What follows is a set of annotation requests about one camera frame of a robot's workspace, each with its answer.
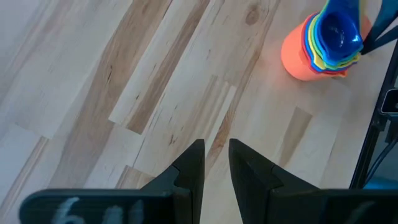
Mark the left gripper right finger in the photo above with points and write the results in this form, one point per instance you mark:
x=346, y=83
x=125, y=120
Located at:
x=248, y=180

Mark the red measuring cup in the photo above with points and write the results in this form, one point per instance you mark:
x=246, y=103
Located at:
x=303, y=46

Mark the blue measuring cup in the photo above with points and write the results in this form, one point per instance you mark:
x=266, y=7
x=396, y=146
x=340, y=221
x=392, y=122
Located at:
x=308, y=51
x=320, y=63

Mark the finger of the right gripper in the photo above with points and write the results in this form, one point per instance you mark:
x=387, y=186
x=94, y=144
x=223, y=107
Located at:
x=387, y=18
x=381, y=42

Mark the small black mounted device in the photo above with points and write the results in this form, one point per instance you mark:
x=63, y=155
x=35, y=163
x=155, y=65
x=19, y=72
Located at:
x=390, y=101

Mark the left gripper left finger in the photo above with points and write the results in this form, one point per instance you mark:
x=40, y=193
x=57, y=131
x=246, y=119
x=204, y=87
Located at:
x=192, y=174

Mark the black aluminium table frame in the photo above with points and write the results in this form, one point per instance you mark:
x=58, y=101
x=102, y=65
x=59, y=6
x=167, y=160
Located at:
x=371, y=149

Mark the green measuring cup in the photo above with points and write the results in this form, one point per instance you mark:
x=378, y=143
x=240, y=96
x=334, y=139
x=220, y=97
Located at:
x=342, y=66

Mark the orange measuring cup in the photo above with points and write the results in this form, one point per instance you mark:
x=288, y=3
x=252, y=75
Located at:
x=293, y=59

